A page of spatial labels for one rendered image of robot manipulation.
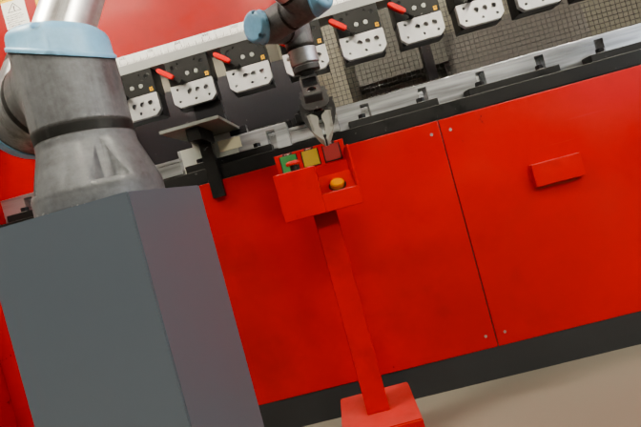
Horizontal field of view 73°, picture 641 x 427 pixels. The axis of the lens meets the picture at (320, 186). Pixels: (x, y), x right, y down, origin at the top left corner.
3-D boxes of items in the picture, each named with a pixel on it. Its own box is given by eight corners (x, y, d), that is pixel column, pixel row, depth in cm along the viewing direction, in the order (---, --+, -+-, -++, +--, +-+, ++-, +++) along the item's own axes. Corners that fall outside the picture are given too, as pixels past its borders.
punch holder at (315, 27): (287, 77, 147) (275, 30, 147) (290, 83, 156) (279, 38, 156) (330, 65, 146) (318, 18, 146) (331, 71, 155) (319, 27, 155)
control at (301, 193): (285, 223, 107) (266, 152, 107) (290, 217, 123) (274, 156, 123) (363, 202, 107) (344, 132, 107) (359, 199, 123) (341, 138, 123)
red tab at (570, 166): (537, 187, 132) (530, 165, 132) (533, 187, 134) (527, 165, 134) (586, 174, 131) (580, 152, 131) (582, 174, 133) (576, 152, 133)
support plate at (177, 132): (159, 134, 126) (158, 132, 126) (190, 142, 152) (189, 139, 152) (218, 118, 125) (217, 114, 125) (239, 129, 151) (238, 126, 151)
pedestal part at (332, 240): (367, 416, 113) (313, 214, 112) (365, 403, 119) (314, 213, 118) (390, 409, 112) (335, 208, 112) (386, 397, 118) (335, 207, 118)
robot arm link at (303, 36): (266, 12, 110) (289, 14, 117) (279, 54, 111) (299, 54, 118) (288, -1, 105) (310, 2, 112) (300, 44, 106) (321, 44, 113)
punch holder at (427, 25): (403, 45, 145) (389, -3, 145) (399, 52, 154) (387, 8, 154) (446, 32, 145) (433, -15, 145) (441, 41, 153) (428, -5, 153)
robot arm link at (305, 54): (315, 42, 109) (283, 51, 109) (320, 60, 109) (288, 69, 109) (315, 49, 116) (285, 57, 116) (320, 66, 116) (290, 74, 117)
